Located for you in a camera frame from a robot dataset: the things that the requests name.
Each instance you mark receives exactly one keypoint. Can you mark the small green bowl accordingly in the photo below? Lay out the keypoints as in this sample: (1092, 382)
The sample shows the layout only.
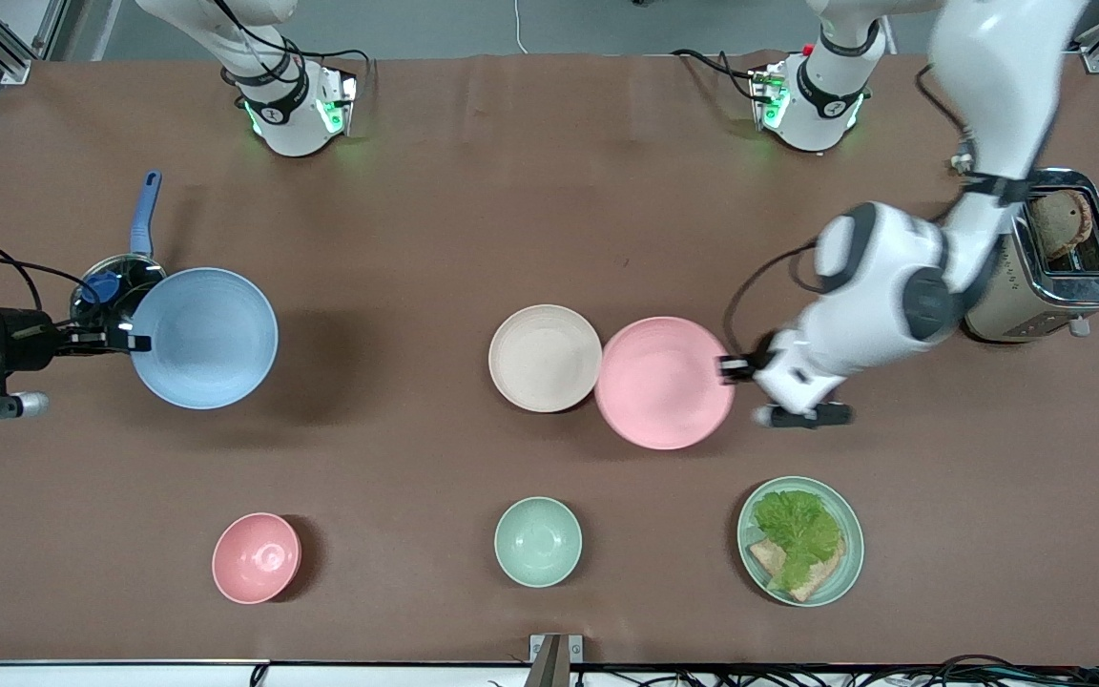
(538, 542)

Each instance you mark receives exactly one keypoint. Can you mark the small deep pink bowl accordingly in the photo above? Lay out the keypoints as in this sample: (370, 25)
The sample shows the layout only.
(256, 558)

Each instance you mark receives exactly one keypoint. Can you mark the green lettuce leaf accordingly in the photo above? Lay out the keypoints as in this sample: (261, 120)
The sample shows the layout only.
(798, 530)

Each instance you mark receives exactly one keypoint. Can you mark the brown table cover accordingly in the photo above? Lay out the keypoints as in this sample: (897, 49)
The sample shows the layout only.
(416, 239)

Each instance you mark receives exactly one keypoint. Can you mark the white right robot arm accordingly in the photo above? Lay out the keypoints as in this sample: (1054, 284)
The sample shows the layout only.
(287, 124)

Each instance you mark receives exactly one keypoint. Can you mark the bread slice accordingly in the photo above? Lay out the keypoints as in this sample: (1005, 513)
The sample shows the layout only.
(821, 577)

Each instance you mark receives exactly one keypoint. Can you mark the large pink shallow bowl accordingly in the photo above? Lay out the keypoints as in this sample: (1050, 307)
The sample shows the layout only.
(664, 384)

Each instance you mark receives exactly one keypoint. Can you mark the grey metal camera mount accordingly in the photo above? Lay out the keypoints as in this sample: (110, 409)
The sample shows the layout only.
(549, 660)

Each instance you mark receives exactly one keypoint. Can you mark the silver beige toaster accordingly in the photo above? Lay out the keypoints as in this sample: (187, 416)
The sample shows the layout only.
(1065, 296)

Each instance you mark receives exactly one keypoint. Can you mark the white power plug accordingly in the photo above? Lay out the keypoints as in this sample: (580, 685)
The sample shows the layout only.
(964, 163)

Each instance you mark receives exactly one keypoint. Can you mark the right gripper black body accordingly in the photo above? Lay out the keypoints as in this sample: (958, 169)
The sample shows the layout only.
(23, 339)

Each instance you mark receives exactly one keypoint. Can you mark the green plate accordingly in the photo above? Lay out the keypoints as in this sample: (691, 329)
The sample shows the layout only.
(850, 558)

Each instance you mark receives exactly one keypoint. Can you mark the blue shallow bowl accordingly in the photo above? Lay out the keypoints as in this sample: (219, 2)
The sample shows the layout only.
(211, 339)

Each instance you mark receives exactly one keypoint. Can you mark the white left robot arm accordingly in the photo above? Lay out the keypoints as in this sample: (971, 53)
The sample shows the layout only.
(893, 286)

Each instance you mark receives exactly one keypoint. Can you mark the beige shallow bowl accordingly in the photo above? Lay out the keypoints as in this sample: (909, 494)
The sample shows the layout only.
(540, 358)

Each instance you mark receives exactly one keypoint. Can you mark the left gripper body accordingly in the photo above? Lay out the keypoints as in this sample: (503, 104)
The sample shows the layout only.
(757, 364)

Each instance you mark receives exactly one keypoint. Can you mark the toast slice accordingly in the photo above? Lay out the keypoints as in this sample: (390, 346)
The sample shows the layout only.
(1057, 224)

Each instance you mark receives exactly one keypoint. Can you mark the glass lid blue knob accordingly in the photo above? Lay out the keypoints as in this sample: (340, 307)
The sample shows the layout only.
(101, 286)

